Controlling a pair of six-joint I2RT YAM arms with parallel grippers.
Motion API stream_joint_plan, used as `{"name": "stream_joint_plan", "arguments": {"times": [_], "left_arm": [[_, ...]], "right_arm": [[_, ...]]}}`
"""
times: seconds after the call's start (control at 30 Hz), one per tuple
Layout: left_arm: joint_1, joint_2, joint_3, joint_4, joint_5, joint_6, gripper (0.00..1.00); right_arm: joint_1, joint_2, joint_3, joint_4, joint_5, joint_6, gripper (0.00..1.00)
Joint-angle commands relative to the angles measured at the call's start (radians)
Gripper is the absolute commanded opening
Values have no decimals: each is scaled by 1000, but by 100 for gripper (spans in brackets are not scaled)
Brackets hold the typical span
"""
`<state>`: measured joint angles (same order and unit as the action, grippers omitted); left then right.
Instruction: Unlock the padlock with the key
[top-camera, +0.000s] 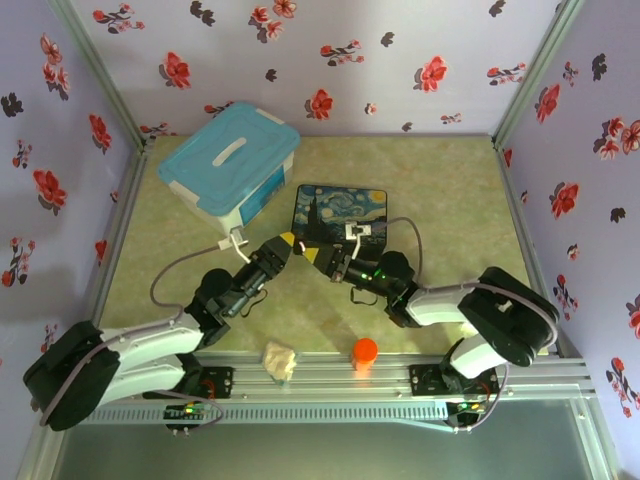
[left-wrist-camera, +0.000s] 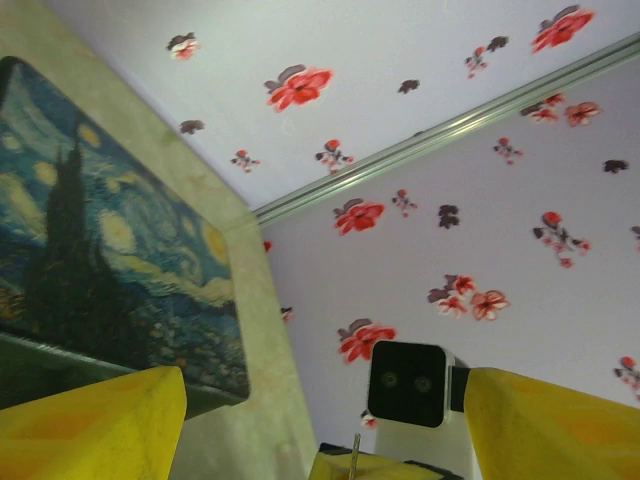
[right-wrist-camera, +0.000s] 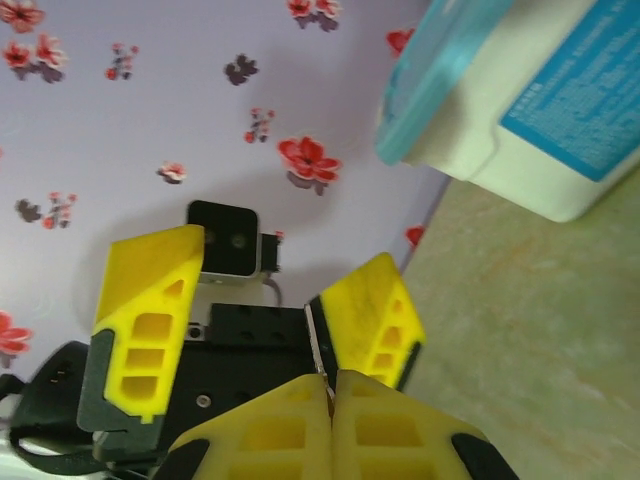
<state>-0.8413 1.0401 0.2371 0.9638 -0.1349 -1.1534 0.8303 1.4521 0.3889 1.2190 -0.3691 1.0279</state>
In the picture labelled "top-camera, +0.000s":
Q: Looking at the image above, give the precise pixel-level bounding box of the left small circuit board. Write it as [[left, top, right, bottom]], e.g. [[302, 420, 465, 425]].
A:
[[164, 403, 211, 420]]

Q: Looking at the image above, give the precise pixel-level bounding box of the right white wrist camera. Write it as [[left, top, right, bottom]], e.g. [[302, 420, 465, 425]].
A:
[[344, 221, 375, 242]]

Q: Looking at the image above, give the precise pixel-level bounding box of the aluminium frame rail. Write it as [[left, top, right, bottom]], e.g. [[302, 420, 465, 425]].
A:
[[47, 349, 599, 401]]

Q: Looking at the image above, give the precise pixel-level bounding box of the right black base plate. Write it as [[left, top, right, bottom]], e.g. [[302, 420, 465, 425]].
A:
[[408, 363, 501, 398]]

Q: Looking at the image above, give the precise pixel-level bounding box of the aluminium corner post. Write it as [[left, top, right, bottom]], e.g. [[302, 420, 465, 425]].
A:
[[47, 0, 149, 151], [492, 0, 586, 151]]

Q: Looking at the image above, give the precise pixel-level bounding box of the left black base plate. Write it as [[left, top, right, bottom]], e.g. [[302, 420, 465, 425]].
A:
[[174, 366, 235, 400]]

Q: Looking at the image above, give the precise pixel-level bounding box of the right grey arm cable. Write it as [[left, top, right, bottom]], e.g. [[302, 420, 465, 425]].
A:
[[372, 216, 560, 434]]

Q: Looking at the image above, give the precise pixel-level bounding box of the left aluminium corner post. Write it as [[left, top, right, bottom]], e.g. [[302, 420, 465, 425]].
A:
[[47, 0, 149, 151]]

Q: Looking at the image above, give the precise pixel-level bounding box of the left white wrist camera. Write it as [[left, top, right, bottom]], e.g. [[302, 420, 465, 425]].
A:
[[218, 226, 250, 251]]

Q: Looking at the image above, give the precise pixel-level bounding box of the left grey arm cable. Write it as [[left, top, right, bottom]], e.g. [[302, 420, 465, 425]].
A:
[[37, 242, 226, 432]]

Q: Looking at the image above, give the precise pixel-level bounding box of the right small circuit board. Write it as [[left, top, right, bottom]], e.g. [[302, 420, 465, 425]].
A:
[[448, 399, 489, 416]]

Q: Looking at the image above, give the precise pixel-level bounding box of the right aluminium corner post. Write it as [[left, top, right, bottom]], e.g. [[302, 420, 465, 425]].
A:
[[492, 0, 586, 151]]

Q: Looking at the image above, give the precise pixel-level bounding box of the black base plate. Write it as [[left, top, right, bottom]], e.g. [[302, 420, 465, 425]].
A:
[[408, 363, 501, 398], [174, 366, 235, 400]]

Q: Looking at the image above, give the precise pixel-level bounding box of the orange capped bottle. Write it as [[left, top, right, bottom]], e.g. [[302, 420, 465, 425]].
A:
[[352, 337, 380, 380]]

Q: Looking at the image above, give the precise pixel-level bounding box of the starry night tin box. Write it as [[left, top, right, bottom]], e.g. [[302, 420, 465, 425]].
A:
[[290, 183, 390, 261]]

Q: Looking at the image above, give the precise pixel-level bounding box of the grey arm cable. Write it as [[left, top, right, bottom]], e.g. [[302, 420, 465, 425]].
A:
[[372, 216, 560, 434], [37, 242, 226, 432]]

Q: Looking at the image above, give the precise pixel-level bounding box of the crumpled beige paper ball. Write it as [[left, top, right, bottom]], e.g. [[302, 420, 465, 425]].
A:
[[262, 341, 298, 387]]

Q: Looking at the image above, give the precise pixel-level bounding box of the grey slotted cable duct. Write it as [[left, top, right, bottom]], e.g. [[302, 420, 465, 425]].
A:
[[79, 403, 451, 426]]

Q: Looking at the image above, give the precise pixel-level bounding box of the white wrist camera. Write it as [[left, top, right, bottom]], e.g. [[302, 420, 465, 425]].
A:
[[344, 221, 375, 242], [218, 226, 250, 251]]

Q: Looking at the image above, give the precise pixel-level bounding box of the blue lid plastic storage box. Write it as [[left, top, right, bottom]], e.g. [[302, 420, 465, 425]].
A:
[[156, 101, 302, 239]]

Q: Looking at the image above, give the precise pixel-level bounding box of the small circuit board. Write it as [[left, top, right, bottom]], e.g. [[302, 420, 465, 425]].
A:
[[448, 399, 489, 416], [164, 403, 211, 420]]

